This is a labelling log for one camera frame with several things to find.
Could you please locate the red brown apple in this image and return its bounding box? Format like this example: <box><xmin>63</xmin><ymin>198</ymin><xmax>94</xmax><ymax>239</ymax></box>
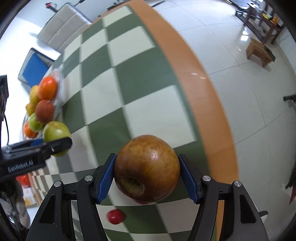
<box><xmin>114</xmin><ymin>135</ymin><xmax>180</xmax><ymax>203</ymax></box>

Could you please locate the floral oval plate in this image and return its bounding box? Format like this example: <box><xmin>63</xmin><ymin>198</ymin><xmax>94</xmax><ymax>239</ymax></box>
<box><xmin>21</xmin><ymin>67</ymin><xmax>64</xmax><ymax>141</ymax></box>

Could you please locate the dark wooden side table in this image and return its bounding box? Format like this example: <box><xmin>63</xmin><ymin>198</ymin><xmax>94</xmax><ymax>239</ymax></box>
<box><xmin>235</xmin><ymin>1</ymin><xmax>285</xmax><ymax>45</ymax></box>

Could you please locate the orange on plate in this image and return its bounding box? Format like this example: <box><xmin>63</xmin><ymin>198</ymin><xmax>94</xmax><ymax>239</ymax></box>
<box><xmin>37</xmin><ymin>76</ymin><xmax>58</xmax><ymax>100</ymax></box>

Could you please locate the blue padded chair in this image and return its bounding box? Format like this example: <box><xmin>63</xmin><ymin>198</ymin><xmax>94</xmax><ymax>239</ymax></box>
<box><xmin>18</xmin><ymin>48</ymin><xmax>54</xmax><ymax>87</ymax></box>

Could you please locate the snack box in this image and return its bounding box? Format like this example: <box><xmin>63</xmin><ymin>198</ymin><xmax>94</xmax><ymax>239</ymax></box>
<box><xmin>22</xmin><ymin>187</ymin><xmax>40</xmax><ymax>207</ymax></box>

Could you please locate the yellow pear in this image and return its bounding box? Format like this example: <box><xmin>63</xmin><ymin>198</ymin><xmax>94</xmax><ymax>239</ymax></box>
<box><xmin>29</xmin><ymin>85</ymin><xmax>40</xmax><ymax>108</ymax></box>

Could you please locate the small wooden stool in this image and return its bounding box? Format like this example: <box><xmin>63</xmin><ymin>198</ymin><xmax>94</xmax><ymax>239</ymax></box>
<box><xmin>246</xmin><ymin>38</ymin><xmax>276</xmax><ymax>68</ymax></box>

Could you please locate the orange mandarin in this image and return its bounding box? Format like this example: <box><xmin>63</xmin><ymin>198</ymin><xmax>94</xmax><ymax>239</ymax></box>
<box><xmin>23</xmin><ymin>121</ymin><xmax>38</xmax><ymax>138</ymax></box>

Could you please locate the dark red orange fruit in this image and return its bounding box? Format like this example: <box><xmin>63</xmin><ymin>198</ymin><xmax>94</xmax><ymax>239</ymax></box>
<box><xmin>35</xmin><ymin>100</ymin><xmax>55</xmax><ymax>124</ymax></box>

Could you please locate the green checkered tablecloth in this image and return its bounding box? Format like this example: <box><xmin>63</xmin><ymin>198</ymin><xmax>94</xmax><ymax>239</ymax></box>
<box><xmin>32</xmin><ymin>1</ymin><xmax>239</xmax><ymax>197</ymax></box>

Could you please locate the yellow orange fruit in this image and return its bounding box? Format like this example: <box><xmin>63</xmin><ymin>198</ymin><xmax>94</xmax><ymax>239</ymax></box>
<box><xmin>26</xmin><ymin>102</ymin><xmax>36</xmax><ymax>116</ymax></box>

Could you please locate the green apple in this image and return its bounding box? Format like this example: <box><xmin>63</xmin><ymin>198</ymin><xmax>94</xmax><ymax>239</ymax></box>
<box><xmin>28</xmin><ymin>113</ymin><xmax>44</xmax><ymax>133</ymax></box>
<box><xmin>42</xmin><ymin>120</ymin><xmax>72</xmax><ymax>158</ymax></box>

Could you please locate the red plastic bag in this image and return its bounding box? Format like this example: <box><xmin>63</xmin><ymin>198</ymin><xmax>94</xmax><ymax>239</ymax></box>
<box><xmin>16</xmin><ymin>174</ymin><xmax>31</xmax><ymax>188</ymax></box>

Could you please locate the white padded chair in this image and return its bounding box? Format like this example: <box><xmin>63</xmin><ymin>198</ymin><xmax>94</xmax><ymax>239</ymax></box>
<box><xmin>37</xmin><ymin>3</ymin><xmax>91</xmax><ymax>53</ymax></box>

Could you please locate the red cherry tomato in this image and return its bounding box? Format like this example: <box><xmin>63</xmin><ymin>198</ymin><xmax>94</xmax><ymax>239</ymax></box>
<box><xmin>106</xmin><ymin>209</ymin><xmax>125</xmax><ymax>225</ymax></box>

